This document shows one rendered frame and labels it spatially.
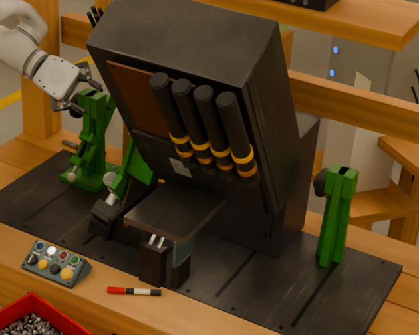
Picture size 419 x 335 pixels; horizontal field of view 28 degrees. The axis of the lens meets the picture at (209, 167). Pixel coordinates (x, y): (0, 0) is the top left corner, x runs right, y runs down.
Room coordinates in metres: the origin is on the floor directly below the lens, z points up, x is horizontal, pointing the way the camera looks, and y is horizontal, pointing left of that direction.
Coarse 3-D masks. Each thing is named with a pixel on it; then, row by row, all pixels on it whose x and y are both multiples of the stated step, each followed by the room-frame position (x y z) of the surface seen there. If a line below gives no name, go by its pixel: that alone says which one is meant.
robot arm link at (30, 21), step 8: (0, 0) 2.02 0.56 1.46; (8, 0) 2.03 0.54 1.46; (16, 0) 2.05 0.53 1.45; (0, 8) 1.98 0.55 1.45; (8, 8) 1.99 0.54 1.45; (16, 8) 2.01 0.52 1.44; (24, 8) 2.03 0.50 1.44; (32, 8) 2.06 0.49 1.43; (0, 16) 1.97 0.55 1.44; (8, 16) 1.99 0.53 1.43; (24, 16) 2.04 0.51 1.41; (32, 16) 2.05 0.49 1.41; (40, 16) 2.08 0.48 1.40; (24, 24) 2.07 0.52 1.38; (32, 24) 2.07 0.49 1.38; (40, 24) 2.07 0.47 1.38; (32, 32) 2.06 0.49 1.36; (40, 32) 2.07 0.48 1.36; (40, 40) 2.07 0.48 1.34
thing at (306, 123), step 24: (312, 120) 1.92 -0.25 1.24; (312, 144) 1.90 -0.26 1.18; (312, 168) 1.93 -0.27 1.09; (216, 216) 1.85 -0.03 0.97; (240, 216) 1.82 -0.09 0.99; (264, 216) 1.79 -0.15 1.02; (288, 216) 1.80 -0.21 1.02; (240, 240) 1.82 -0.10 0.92; (264, 240) 1.79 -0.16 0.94; (288, 240) 1.82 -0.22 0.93
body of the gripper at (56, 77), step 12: (48, 60) 2.01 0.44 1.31; (60, 60) 2.00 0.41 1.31; (36, 72) 1.98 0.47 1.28; (48, 72) 1.98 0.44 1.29; (60, 72) 1.98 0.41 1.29; (72, 72) 1.98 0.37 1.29; (36, 84) 1.97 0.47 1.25; (48, 84) 1.96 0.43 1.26; (60, 84) 1.96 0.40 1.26; (72, 84) 1.98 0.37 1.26; (60, 96) 1.94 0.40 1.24
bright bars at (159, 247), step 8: (152, 240) 1.65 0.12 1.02; (160, 240) 1.65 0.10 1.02; (144, 248) 1.63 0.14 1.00; (152, 248) 1.63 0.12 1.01; (160, 248) 1.63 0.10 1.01; (144, 256) 1.63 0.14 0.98; (152, 256) 1.62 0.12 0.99; (160, 256) 1.61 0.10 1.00; (144, 264) 1.63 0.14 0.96; (152, 264) 1.62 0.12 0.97; (160, 264) 1.61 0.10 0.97; (144, 272) 1.63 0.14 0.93; (152, 272) 1.62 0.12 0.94; (160, 272) 1.61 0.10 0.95; (144, 280) 1.63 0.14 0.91; (152, 280) 1.62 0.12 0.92; (160, 280) 1.62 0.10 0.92
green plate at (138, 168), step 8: (128, 144) 1.78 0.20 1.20; (128, 152) 1.78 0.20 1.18; (136, 152) 1.78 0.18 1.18; (128, 160) 1.78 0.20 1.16; (136, 160) 1.78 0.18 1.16; (128, 168) 1.79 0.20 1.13; (136, 168) 1.78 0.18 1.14; (144, 168) 1.77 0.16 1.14; (128, 176) 1.82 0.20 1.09; (136, 176) 1.78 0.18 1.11; (144, 176) 1.77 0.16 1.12; (152, 176) 1.76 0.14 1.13
